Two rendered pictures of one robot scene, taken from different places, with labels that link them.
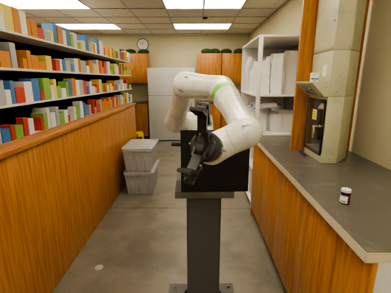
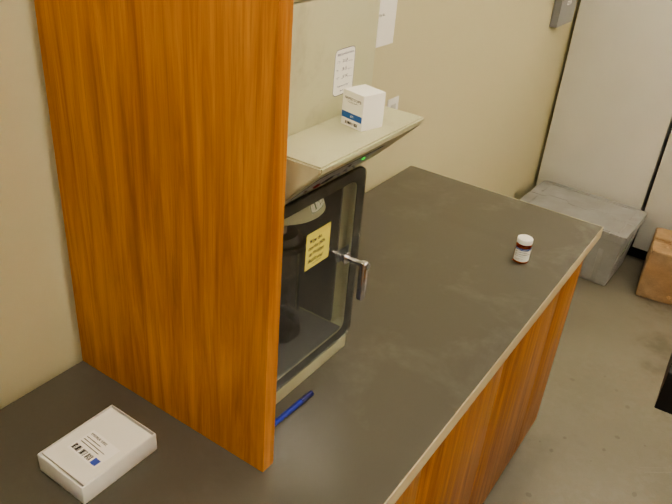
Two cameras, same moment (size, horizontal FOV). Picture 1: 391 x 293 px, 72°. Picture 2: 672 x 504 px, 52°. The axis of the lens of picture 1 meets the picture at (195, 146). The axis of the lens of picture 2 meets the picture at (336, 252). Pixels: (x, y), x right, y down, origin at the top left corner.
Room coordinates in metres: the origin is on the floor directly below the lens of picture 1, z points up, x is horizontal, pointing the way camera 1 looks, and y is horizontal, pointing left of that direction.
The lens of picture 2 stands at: (2.95, -0.28, 1.91)
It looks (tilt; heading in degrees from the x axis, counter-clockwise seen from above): 30 degrees down; 211
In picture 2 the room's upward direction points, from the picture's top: 5 degrees clockwise
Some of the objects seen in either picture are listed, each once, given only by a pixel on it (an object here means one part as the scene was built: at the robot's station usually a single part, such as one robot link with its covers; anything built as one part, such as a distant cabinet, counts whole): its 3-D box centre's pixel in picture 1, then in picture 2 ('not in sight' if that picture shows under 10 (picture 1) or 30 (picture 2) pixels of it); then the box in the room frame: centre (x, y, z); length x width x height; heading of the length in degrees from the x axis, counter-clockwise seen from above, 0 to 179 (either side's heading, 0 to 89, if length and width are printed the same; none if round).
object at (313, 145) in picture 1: (313, 125); (313, 283); (2.02, -0.89, 1.19); 0.30 x 0.01 x 0.40; 179
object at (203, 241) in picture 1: (202, 253); not in sight; (1.51, -0.05, 0.45); 0.48 x 0.48 x 0.90; 1
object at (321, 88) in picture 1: (310, 88); (346, 159); (2.02, -0.84, 1.46); 0.32 x 0.11 x 0.10; 0
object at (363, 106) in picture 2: (314, 77); (363, 107); (1.98, -0.84, 1.54); 0.05 x 0.05 x 0.06; 76
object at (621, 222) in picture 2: not in sight; (574, 232); (-0.69, -0.95, 0.17); 0.60 x 0.42 x 0.33; 88
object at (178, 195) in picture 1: (203, 183); not in sight; (1.51, -0.05, 0.92); 0.32 x 0.32 x 0.04; 1
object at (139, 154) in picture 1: (141, 154); not in sight; (3.69, 0.76, 0.49); 0.60 x 0.42 x 0.33; 0
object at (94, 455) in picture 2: not in sight; (99, 451); (2.41, -1.06, 0.96); 0.16 x 0.12 x 0.04; 179
